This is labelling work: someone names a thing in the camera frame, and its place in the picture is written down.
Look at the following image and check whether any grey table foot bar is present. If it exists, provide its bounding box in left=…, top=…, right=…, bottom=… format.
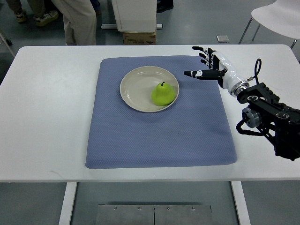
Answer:
left=101, top=23, right=163, bottom=30

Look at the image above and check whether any small grey floor plate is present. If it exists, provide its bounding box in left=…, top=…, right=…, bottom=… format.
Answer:
left=216, top=35, right=230, bottom=43

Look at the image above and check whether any green pear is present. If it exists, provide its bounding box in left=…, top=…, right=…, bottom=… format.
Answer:
left=151, top=82, right=176, bottom=106

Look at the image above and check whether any white chair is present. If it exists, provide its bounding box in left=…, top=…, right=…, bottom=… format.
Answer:
left=239, top=0, right=300, bottom=48

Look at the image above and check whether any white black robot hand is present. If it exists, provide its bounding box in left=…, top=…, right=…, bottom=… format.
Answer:
left=184, top=46, right=249, bottom=98

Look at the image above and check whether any white green sneaker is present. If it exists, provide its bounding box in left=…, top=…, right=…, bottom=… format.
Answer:
left=34, top=10, right=59, bottom=27

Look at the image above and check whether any blue quilted mat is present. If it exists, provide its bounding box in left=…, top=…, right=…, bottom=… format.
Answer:
left=85, top=56, right=237, bottom=169

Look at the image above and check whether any right white table leg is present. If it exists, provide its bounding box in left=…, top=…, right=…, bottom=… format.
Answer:
left=230, top=181, right=251, bottom=225

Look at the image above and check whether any white table leg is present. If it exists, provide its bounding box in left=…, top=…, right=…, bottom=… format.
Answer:
left=230, top=181, right=251, bottom=225
left=58, top=182, right=77, bottom=225

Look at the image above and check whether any left white table leg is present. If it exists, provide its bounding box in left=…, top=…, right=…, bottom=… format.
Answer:
left=58, top=182, right=77, bottom=225

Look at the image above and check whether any white cabinet panel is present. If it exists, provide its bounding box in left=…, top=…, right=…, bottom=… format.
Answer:
left=112, top=0, right=157, bottom=33

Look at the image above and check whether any beige round plate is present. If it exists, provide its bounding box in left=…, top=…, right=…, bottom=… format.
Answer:
left=120, top=66, right=180, bottom=113

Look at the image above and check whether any beige sneaker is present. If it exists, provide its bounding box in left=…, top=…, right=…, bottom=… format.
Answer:
left=14, top=10, right=27, bottom=23

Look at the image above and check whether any cardboard box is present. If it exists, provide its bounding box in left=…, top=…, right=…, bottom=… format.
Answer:
left=122, top=32, right=156, bottom=45

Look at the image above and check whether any metal floor plate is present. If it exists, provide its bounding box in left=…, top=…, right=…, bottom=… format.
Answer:
left=96, top=205, right=213, bottom=225

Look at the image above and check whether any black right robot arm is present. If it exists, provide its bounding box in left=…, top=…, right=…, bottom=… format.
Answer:
left=236, top=59, right=300, bottom=161

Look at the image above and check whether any person in beige trousers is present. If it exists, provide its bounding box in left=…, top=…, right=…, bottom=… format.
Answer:
left=52, top=0, right=97, bottom=46

